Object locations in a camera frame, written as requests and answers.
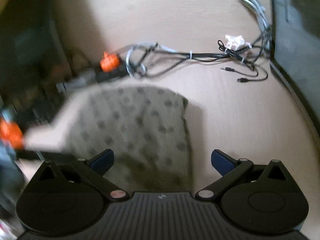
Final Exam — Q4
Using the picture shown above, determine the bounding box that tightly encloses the olive polka dot sweater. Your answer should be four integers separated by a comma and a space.
26, 86, 193, 192

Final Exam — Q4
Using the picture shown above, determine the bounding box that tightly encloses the orange fabric bag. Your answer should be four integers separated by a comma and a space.
0, 118, 24, 150

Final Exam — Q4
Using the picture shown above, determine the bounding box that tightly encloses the grey power strip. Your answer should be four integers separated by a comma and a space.
56, 70, 96, 93

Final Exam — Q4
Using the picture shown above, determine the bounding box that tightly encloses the black power adapter brick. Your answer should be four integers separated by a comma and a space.
95, 64, 129, 83

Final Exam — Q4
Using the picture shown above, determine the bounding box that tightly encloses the orange pumpkin figurine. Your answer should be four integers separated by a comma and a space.
100, 52, 120, 72

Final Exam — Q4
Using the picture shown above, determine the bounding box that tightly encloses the black computer monitor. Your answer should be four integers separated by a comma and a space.
1, 0, 71, 105

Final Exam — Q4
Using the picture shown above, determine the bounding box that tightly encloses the crumpled white paper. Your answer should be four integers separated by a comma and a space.
225, 35, 246, 50

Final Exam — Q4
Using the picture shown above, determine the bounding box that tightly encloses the black computer tower case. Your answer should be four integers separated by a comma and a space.
269, 0, 320, 131

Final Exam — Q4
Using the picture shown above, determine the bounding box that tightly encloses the light grey looped cable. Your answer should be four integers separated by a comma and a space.
125, 42, 178, 78

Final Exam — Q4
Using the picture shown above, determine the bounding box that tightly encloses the black cable bundle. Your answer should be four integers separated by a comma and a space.
125, 27, 273, 83

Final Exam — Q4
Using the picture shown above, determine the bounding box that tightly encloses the white coiled cable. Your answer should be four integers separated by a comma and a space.
233, 0, 273, 48

